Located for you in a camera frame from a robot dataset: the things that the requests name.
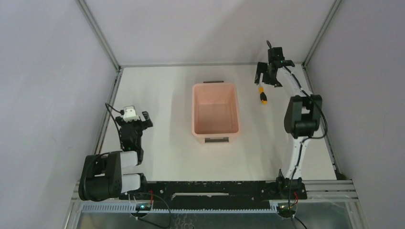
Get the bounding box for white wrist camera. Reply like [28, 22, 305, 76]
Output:
[123, 105, 140, 122]

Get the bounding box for right controller board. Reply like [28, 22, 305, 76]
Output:
[277, 204, 297, 211]

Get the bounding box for yellow black screwdriver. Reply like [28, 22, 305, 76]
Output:
[258, 84, 267, 104]

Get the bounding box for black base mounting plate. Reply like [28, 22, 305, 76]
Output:
[119, 179, 308, 210]

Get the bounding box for pink plastic bin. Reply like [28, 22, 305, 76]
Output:
[192, 81, 241, 144]

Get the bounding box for white slotted cable duct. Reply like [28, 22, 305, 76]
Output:
[81, 202, 280, 214]

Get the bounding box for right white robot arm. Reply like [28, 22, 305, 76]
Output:
[254, 45, 326, 198]

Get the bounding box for controller board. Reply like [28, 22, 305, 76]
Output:
[277, 204, 297, 211]
[136, 203, 152, 211]

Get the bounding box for left controller board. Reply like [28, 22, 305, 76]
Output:
[136, 203, 152, 211]

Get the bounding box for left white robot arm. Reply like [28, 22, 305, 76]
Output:
[78, 111, 153, 202]

